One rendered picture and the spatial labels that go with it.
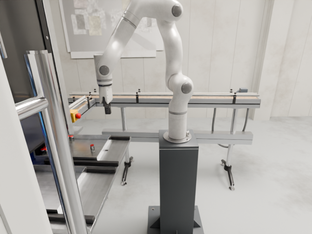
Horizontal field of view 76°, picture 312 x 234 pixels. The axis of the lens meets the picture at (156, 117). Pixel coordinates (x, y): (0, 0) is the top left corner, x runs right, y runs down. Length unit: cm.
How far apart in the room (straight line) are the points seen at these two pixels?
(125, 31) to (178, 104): 50
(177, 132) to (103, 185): 57
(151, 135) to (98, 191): 130
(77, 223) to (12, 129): 18
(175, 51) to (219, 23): 270
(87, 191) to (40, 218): 74
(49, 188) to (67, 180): 77
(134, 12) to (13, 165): 99
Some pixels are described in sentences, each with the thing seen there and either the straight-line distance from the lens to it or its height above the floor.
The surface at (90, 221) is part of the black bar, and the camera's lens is 83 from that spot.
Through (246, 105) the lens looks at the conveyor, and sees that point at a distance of 210.
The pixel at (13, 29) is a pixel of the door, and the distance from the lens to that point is 111.
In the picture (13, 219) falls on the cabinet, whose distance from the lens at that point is 21.
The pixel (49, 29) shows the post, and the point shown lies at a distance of 132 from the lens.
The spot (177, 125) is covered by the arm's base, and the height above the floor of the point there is 97.
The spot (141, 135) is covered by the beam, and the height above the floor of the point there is 51.
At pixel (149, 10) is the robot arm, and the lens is 112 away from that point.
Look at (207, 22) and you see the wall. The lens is 377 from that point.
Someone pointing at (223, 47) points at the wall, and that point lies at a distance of 385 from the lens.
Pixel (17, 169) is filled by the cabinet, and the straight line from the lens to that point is 19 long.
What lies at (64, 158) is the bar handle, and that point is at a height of 136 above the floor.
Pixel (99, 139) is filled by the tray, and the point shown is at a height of 88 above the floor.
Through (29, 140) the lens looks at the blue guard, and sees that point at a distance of 113.
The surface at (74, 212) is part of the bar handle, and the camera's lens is 31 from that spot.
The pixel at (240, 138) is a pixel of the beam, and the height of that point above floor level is 50.
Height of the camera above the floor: 149
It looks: 22 degrees down
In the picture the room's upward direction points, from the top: 1 degrees counter-clockwise
